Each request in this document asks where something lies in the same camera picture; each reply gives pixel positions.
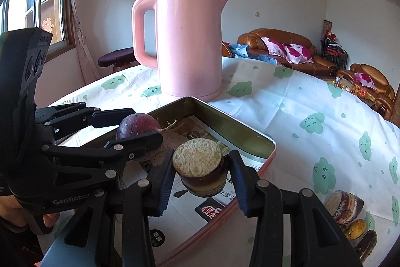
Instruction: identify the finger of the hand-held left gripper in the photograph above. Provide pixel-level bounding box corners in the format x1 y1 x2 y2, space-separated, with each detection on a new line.
40 130 165 189
34 102 137 141

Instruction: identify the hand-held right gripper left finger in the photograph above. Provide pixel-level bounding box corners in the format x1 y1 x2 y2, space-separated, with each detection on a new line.
53 149 176 267

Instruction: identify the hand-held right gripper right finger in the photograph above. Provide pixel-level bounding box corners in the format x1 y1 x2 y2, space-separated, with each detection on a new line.
228 149 365 267

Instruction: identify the pink metal tin box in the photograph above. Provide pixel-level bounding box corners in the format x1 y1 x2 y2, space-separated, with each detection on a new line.
58 96 277 267

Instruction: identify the small orange fruit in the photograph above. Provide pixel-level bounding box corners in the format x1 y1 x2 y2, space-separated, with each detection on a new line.
343 218 367 240

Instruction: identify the person's left hand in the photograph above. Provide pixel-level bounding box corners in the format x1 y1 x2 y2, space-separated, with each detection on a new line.
0 194 61 228

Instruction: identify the purple cushioned stool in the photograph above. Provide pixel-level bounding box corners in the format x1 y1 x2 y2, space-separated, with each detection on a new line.
98 47 138 73

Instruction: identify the green cloud print tablecloth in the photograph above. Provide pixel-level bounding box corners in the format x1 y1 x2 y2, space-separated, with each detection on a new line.
47 57 400 267

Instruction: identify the beige curtain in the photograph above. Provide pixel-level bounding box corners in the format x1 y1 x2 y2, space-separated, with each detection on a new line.
69 0 108 80

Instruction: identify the pink electric kettle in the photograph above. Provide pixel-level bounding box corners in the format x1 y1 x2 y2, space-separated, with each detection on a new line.
131 0 231 102

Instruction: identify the blue clothes pile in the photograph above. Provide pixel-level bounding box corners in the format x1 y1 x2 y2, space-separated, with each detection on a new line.
222 42 279 66

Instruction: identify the red flower print pillow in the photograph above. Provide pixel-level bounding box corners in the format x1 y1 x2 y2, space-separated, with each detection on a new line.
260 37 290 59
283 43 314 64
354 71 377 89

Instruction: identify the cluttered coffee table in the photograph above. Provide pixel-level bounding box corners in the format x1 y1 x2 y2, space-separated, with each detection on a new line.
326 76 380 105

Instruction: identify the brown leather sofa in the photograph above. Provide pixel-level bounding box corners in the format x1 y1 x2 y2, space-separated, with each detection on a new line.
237 29 337 77

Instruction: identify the stack of dark chairs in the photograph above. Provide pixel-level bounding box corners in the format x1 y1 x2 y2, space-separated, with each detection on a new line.
320 34 348 70

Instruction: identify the brown leather armchair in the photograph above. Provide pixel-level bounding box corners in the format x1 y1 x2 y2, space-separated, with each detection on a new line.
336 64 397 123

